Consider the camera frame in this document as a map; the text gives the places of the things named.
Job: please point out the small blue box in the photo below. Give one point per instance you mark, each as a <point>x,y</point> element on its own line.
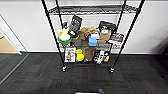
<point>93,41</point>

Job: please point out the red and white printed box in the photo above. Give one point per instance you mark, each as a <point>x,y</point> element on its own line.
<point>70,55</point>

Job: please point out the brown paper bag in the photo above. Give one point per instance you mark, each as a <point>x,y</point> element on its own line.
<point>89,54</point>

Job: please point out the small brown cardboard box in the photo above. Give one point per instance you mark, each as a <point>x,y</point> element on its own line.
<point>105,35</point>

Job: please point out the yellow container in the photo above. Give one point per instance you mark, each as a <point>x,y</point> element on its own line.
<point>80,55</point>

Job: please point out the orange toy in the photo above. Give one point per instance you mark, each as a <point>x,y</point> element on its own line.
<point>106,59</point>

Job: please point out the black printed bag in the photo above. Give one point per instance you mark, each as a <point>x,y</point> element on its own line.
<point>75,25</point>

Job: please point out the green and white bowl toy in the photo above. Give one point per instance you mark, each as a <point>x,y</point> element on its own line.
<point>64,39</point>

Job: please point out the pale woven basket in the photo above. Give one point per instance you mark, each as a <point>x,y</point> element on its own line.
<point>85,93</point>

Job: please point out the wide black bag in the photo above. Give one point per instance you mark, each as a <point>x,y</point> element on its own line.
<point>106,26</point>

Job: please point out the white and black toy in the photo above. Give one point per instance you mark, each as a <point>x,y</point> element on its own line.
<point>99,56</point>

